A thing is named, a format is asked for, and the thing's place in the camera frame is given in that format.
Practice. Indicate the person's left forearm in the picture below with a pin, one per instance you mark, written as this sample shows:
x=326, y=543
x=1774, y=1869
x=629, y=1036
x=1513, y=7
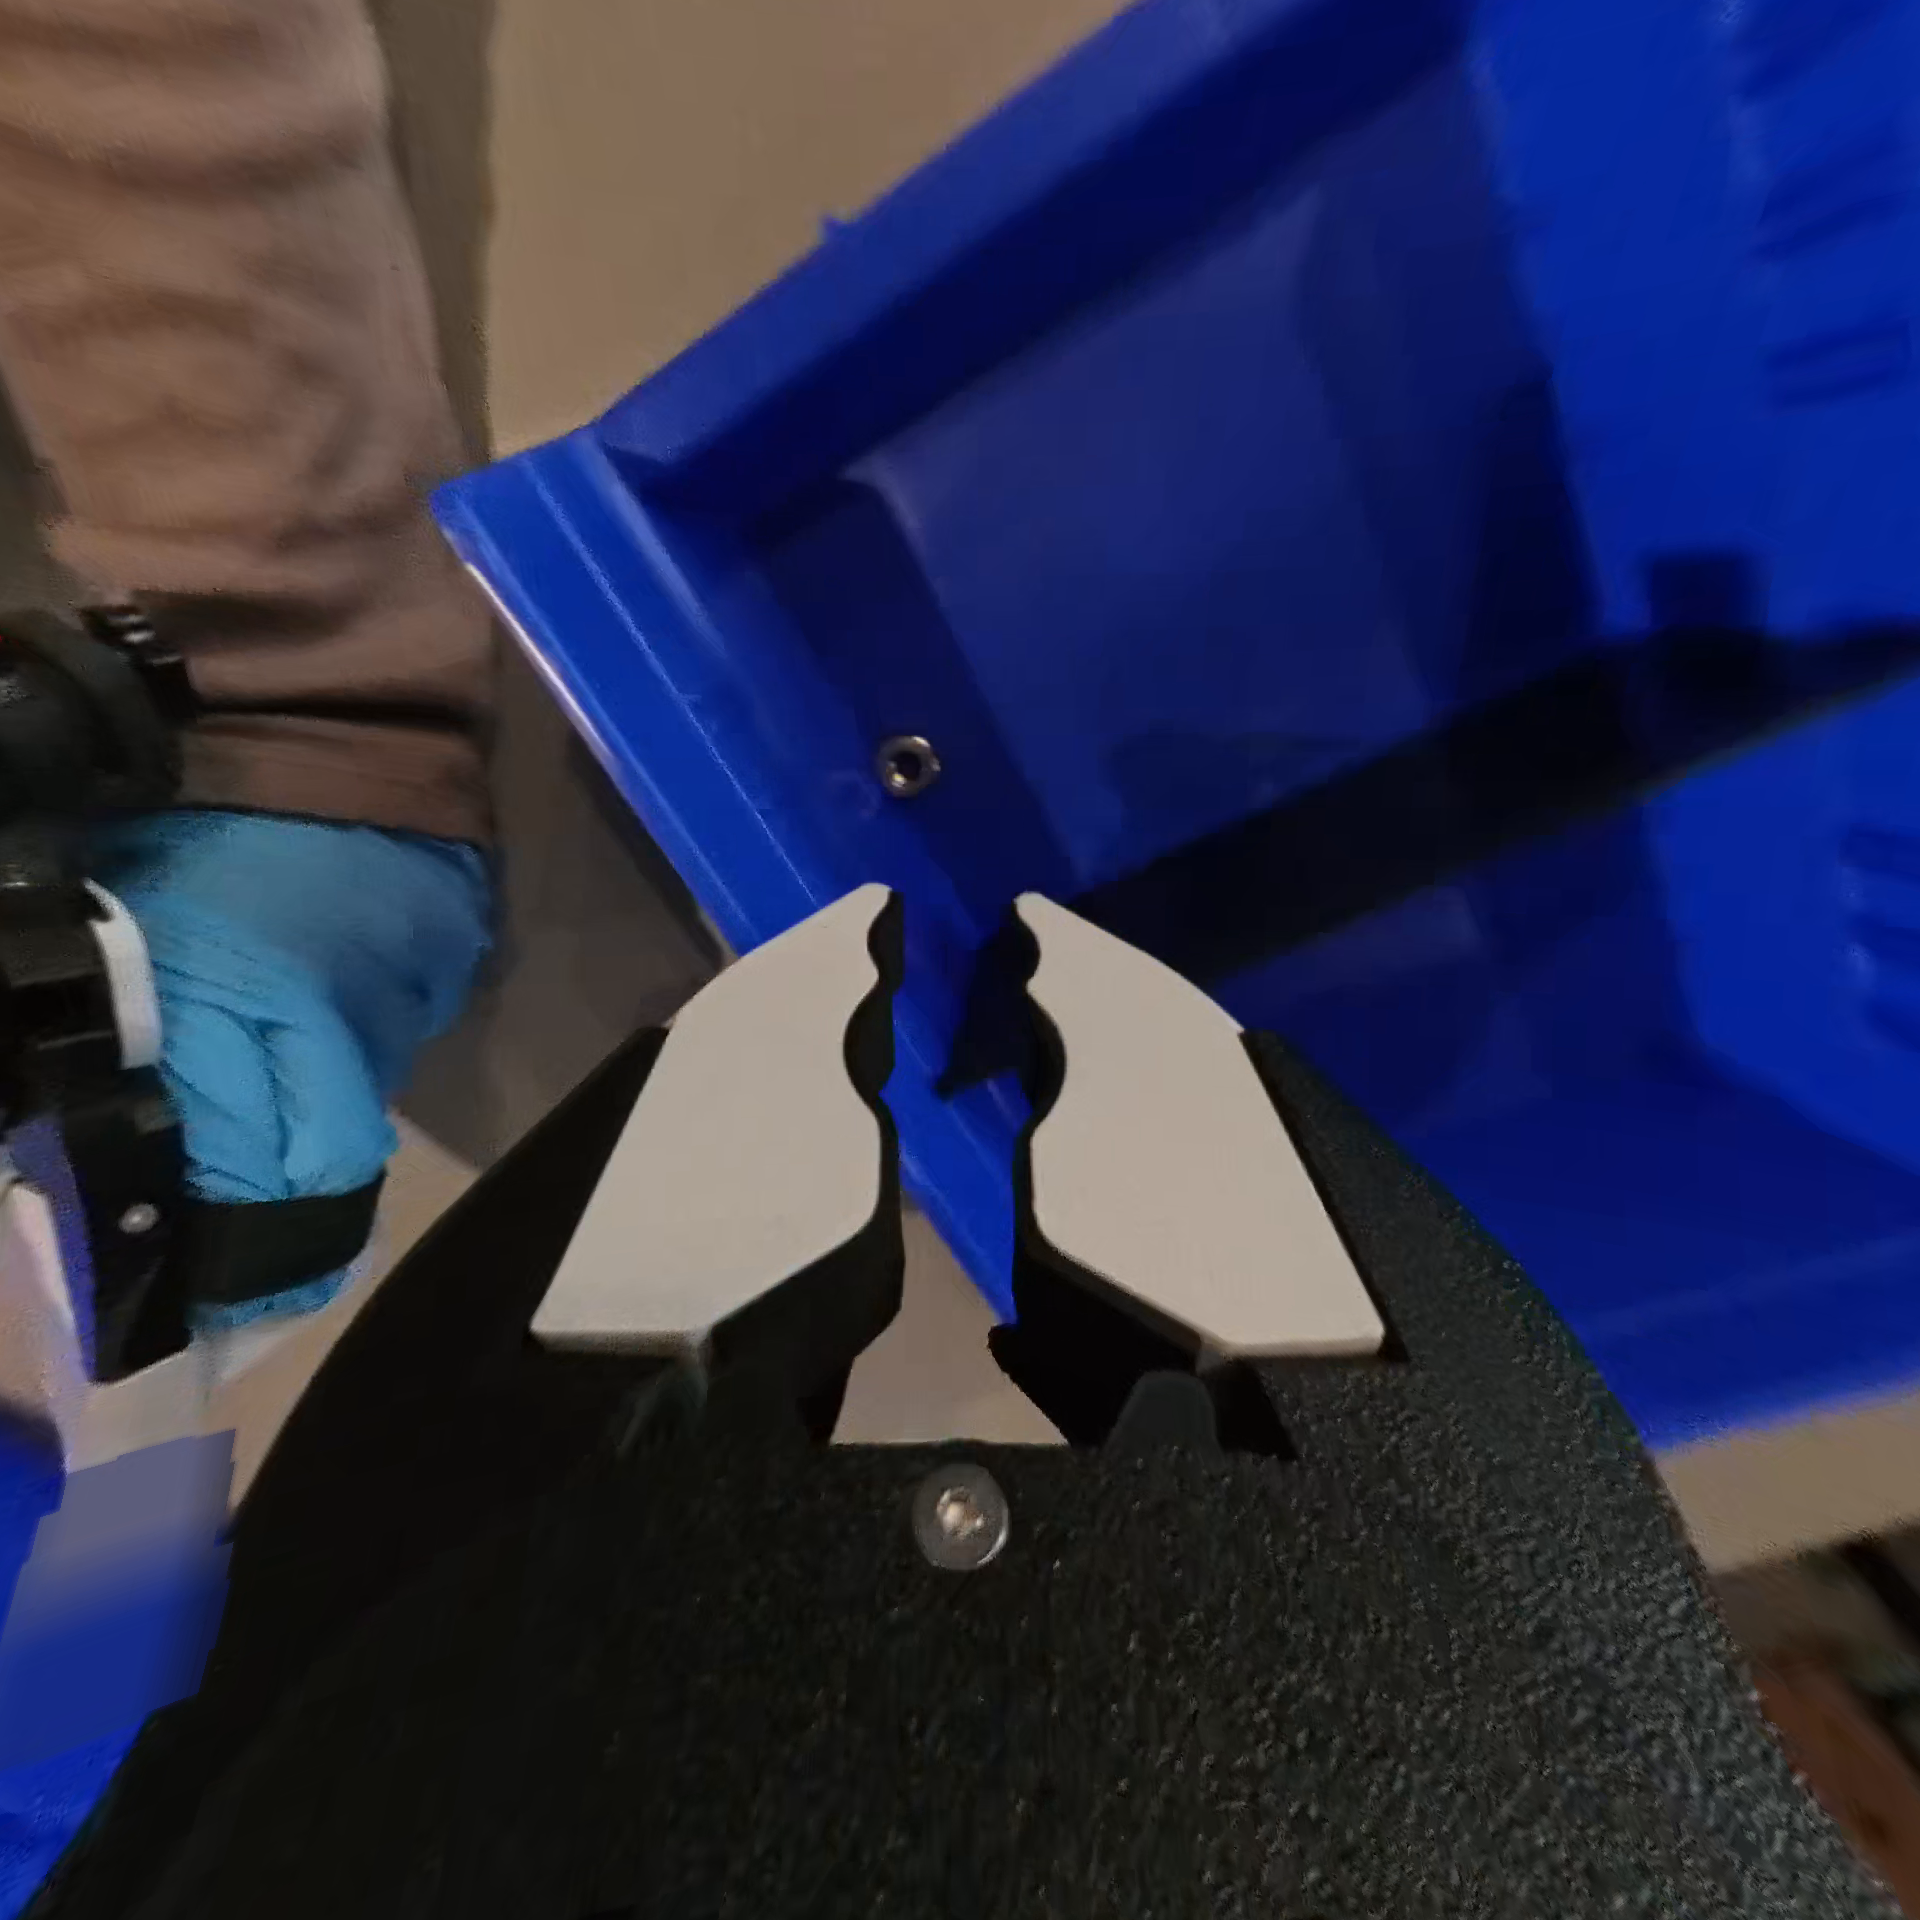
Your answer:
x=195, y=375

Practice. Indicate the silver hex nut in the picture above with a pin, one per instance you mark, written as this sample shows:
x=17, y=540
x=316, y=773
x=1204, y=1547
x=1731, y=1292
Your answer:
x=909, y=764

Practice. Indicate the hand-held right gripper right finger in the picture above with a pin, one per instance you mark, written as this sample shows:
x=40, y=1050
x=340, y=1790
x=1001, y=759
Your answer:
x=1185, y=1171

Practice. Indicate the person's left hand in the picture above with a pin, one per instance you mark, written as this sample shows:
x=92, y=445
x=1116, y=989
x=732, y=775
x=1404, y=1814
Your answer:
x=285, y=990

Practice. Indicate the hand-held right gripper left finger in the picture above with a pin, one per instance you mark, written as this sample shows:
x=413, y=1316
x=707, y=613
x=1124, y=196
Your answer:
x=720, y=1171

